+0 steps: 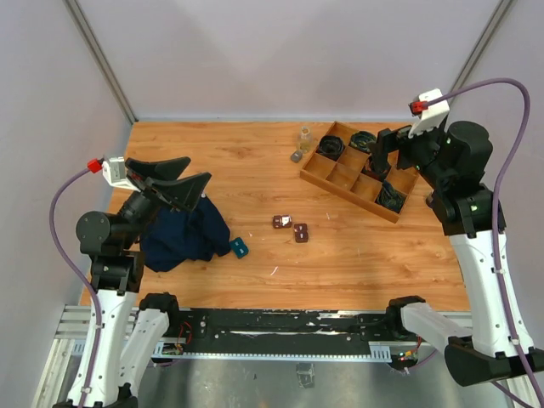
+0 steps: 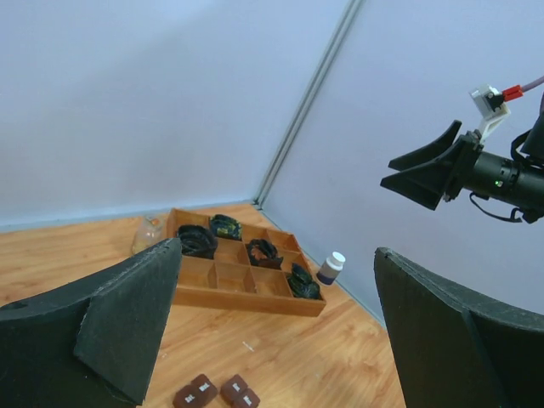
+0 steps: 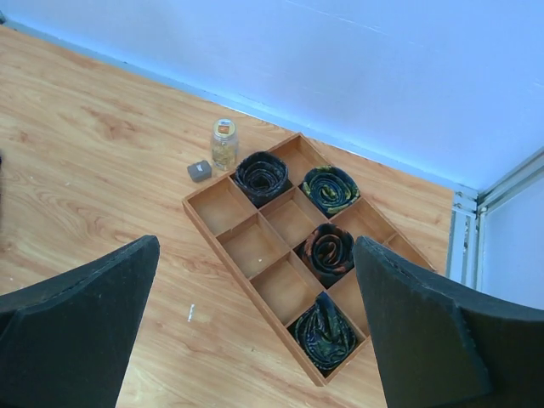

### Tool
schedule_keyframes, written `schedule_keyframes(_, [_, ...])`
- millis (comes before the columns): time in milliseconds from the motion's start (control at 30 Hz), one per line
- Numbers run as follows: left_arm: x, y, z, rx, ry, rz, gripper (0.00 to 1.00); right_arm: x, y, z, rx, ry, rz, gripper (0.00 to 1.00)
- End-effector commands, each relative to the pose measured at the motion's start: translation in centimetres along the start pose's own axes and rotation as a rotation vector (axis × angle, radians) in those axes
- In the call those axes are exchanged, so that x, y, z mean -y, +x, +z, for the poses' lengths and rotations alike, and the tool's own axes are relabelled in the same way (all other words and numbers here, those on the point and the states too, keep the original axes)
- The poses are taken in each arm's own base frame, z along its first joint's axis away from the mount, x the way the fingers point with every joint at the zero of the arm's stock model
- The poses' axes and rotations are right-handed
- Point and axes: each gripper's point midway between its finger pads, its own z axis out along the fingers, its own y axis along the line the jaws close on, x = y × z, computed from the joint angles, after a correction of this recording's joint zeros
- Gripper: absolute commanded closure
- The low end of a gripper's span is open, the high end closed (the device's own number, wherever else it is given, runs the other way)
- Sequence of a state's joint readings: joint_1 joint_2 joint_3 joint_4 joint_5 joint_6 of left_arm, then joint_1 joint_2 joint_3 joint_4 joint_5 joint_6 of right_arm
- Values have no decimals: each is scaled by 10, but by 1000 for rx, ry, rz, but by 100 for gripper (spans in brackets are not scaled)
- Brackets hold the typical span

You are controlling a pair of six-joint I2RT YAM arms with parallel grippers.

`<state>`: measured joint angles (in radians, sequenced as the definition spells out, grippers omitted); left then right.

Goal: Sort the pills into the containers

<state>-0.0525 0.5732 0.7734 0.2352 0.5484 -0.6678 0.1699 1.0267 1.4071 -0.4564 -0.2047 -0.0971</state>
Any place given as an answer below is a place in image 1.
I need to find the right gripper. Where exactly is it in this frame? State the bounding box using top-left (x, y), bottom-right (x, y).
top-left (368, 116), bottom-right (451, 190)

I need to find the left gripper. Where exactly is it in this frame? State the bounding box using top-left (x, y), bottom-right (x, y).
top-left (119, 156), bottom-right (211, 248)

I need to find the clear glass pill jar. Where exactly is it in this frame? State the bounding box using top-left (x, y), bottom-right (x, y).
top-left (297, 126), bottom-right (313, 154)

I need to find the grey pill box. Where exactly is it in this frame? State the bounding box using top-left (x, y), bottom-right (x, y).
top-left (290, 150), bottom-right (303, 162)

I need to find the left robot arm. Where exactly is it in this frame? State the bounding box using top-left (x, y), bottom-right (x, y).
top-left (61, 156), bottom-right (212, 407)

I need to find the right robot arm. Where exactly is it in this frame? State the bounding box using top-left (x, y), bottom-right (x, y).
top-left (370, 121), bottom-right (543, 387)

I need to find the black patterned rolled sock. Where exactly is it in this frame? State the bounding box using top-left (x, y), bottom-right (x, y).
top-left (361, 156), bottom-right (391, 182)

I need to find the black yellow rolled sock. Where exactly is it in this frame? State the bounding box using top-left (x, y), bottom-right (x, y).
top-left (348, 131), bottom-right (377, 154)

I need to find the wooden divided tray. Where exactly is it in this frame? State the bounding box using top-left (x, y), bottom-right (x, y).
top-left (300, 122), bottom-right (402, 224)

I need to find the dark blue rolled sock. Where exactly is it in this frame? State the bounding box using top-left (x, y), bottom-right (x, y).
top-left (375, 181), bottom-right (406, 213)

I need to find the dark blue cloth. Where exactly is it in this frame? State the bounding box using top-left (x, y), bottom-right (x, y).
top-left (139, 195), bottom-right (230, 272)

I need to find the teal pill box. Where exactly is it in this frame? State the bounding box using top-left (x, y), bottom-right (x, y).
top-left (229, 237), bottom-right (249, 259)

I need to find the brown double pill box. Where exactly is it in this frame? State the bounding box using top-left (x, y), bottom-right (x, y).
top-left (293, 223), bottom-right (309, 243)

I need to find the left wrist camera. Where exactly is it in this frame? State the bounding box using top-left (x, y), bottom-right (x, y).
top-left (102, 156), bottom-right (127, 188)

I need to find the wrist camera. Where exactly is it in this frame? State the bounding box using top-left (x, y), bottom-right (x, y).
top-left (102, 156), bottom-right (127, 188)
top-left (408, 88), bottom-right (450, 139)

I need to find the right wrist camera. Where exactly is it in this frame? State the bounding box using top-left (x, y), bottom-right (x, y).
top-left (408, 88), bottom-right (450, 139)

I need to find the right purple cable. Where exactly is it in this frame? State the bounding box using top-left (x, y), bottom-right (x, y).
top-left (433, 77), bottom-right (544, 407)

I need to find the purple cable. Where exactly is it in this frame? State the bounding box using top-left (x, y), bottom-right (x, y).
top-left (433, 77), bottom-right (544, 407)
top-left (48, 158), bottom-right (105, 407)

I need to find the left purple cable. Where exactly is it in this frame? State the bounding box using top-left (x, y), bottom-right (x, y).
top-left (48, 158), bottom-right (105, 407)

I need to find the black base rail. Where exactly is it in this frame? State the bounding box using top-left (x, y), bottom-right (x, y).
top-left (163, 309), bottom-right (417, 357)

